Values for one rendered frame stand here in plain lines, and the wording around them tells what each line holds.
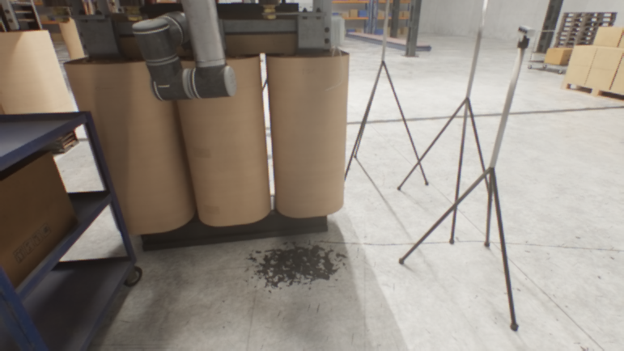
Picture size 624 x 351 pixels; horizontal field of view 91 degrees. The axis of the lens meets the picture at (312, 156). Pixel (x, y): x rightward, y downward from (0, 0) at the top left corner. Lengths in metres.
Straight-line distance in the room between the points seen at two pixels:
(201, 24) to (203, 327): 1.24
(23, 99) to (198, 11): 2.86
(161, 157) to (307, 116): 0.74
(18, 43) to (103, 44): 2.17
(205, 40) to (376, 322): 1.34
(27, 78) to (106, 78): 2.20
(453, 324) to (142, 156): 1.61
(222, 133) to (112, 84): 0.49
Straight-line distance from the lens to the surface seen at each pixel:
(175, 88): 1.17
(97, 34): 1.62
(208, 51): 1.11
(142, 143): 1.65
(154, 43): 1.14
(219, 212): 1.75
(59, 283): 1.95
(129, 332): 1.74
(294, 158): 1.61
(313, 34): 1.51
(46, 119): 1.64
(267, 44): 1.59
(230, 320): 1.63
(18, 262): 1.34
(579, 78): 7.15
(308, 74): 1.49
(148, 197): 1.77
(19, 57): 3.75
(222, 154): 1.59
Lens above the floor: 1.25
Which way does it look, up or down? 24 degrees down
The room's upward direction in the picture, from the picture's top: 1 degrees counter-clockwise
